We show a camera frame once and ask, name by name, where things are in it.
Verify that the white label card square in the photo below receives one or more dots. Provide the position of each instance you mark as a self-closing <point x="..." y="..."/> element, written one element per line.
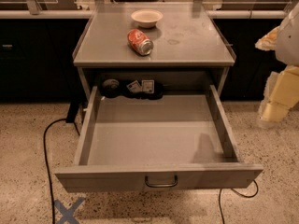
<point x="148" y="86"/>

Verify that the white label card tilted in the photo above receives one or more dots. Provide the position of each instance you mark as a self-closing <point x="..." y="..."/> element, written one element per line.
<point x="134" y="87"/>

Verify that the blue tape cross mark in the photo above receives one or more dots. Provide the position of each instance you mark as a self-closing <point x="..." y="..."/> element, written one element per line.
<point x="68" y="213"/>

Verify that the grey open top drawer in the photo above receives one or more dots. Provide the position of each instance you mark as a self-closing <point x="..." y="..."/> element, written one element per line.
<point x="188" y="135"/>

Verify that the black metal drawer handle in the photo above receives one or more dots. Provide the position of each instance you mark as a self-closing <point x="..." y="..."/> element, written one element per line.
<point x="154" y="184"/>

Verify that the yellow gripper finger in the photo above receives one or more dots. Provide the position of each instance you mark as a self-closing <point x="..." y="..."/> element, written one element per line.
<point x="281" y="94"/>
<point x="268" y="41"/>

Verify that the grey metal cabinet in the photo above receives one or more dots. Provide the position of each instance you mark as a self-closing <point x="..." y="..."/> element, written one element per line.
<point x="185" y="38"/>

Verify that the dark counter cabinet left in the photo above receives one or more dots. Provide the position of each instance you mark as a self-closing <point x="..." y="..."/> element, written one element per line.
<point x="36" y="63"/>

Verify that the black round device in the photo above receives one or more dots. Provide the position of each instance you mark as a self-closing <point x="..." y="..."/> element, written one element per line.
<point x="110" y="88"/>

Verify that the red coke can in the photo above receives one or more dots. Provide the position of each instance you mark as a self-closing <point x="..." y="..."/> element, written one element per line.
<point x="139" y="42"/>

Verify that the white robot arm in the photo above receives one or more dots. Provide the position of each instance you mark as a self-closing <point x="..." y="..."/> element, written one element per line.
<point x="287" y="46"/>

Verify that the white ceramic bowl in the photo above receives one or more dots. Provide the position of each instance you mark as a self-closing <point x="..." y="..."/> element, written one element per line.
<point x="146" y="18"/>

